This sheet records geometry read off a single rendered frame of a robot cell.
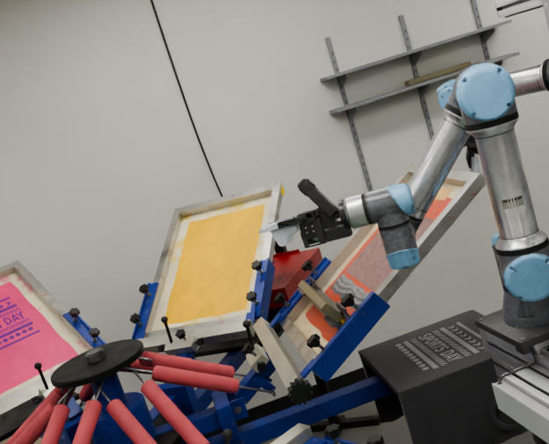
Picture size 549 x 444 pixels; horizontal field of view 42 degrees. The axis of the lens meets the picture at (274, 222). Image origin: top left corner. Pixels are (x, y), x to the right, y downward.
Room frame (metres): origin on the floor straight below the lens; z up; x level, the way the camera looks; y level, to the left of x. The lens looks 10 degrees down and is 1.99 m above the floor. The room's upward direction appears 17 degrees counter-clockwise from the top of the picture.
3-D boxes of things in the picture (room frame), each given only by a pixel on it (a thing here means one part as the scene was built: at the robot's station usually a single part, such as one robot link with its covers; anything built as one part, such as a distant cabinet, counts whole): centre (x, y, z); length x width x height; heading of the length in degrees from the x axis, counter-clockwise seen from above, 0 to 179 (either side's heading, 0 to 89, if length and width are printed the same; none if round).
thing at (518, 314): (1.70, -0.55, 1.31); 0.15 x 0.15 x 0.10
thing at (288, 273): (3.57, 0.14, 1.06); 0.61 x 0.46 x 0.12; 157
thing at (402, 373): (2.40, -0.42, 0.95); 0.48 x 0.44 x 0.01; 97
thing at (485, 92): (1.57, -0.52, 1.63); 0.15 x 0.12 x 0.55; 166
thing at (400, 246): (1.65, -0.27, 1.55); 0.11 x 0.08 x 0.11; 166
